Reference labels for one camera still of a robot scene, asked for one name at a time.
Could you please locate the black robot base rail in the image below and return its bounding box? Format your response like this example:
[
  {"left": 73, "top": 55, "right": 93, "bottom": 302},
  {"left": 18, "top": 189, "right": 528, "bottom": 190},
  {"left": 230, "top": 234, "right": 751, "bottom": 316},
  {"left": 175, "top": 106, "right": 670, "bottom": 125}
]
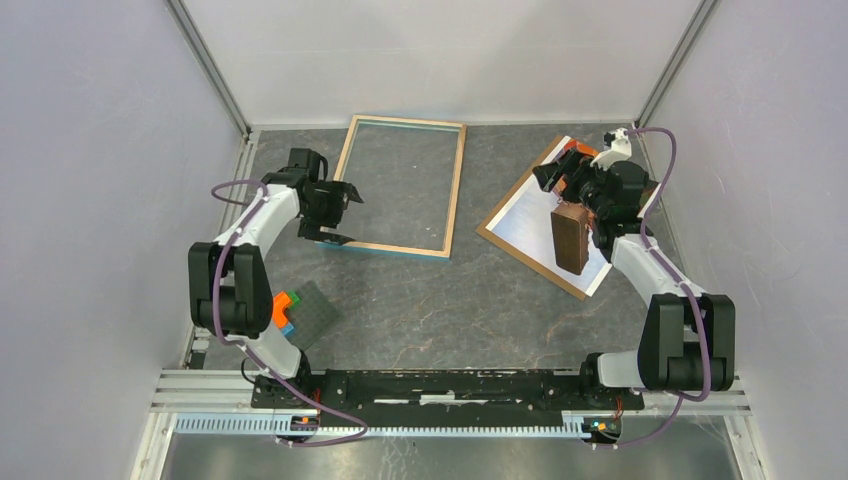
[{"left": 251, "top": 368, "right": 645, "bottom": 429}]

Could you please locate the green building block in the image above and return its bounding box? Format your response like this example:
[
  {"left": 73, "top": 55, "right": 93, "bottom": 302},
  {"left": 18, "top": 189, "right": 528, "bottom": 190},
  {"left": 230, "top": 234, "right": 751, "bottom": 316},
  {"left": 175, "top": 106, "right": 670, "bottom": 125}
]
[{"left": 286, "top": 292, "right": 300, "bottom": 308}]

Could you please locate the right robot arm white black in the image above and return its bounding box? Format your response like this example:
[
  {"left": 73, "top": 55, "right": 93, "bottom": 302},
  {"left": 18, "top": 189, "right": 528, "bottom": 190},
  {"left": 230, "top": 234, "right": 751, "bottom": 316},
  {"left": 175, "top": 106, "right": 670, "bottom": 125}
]
[{"left": 532, "top": 147, "right": 736, "bottom": 408}]

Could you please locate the orange building block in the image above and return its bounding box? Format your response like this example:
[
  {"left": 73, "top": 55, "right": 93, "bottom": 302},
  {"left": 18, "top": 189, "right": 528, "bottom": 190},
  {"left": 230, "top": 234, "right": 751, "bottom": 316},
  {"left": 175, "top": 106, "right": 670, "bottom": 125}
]
[{"left": 271, "top": 292, "right": 293, "bottom": 330}]

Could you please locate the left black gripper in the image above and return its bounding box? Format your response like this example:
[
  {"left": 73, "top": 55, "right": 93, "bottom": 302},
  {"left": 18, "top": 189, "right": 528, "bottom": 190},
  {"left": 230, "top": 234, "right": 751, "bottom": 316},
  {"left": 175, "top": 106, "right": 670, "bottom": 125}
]
[{"left": 298, "top": 182, "right": 362, "bottom": 246}]

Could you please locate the grey building block baseplate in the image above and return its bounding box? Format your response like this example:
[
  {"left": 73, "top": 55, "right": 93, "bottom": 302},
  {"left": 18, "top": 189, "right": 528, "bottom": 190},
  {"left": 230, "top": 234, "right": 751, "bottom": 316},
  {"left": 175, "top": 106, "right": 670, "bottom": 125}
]
[{"left": 285, "top": 281, "right": 342, "bottom": 350}]

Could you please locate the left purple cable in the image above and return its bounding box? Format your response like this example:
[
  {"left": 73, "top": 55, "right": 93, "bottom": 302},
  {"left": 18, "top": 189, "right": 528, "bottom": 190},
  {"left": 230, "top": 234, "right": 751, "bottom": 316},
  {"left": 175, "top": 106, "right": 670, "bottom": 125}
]
[{"left": 210, "top": 178, "right": 370, "bottom": 449}]

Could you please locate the brown frame backing board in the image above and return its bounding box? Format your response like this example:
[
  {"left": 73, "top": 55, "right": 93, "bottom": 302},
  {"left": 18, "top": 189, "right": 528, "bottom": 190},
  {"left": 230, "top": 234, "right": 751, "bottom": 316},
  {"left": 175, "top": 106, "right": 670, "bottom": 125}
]
[{"left": 476, "top": 169, "right": 611, "bottom": 300}]

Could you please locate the wooden picture frame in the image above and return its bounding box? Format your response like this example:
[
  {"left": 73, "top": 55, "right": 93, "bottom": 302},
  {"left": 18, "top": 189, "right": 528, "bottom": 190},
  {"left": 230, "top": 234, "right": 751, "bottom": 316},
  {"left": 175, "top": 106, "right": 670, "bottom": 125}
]
[{"left": 333, "top": 114, "right": 467, "bottom": 260}]

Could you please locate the hot air balloon photo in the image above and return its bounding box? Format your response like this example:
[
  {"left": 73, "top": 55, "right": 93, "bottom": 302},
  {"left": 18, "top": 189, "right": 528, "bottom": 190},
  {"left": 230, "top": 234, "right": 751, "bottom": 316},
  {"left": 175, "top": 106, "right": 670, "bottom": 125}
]
[{"left": 484, "top": 137, "right": 657, "bottom": 298}]

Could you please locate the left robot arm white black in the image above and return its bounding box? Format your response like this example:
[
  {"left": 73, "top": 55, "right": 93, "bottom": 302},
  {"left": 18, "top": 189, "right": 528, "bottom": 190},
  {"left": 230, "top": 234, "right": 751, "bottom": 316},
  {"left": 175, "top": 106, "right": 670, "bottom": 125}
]
[{"left": 187, "top": 148, "right": 362, "bottom": 408}]

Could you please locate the aluminium frame rail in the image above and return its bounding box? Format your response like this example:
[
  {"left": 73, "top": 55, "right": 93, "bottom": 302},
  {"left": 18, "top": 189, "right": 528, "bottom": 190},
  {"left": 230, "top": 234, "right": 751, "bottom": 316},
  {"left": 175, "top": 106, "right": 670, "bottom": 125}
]
[{"left": 151, "top": 370, "right": 752, "bottom": 439}]

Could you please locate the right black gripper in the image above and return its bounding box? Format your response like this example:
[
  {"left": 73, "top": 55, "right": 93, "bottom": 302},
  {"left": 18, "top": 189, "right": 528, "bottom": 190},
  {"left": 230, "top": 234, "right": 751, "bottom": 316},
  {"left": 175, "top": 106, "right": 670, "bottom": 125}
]
[{"left": 532, "top": 148, "right": 610, "bottom": 218}]

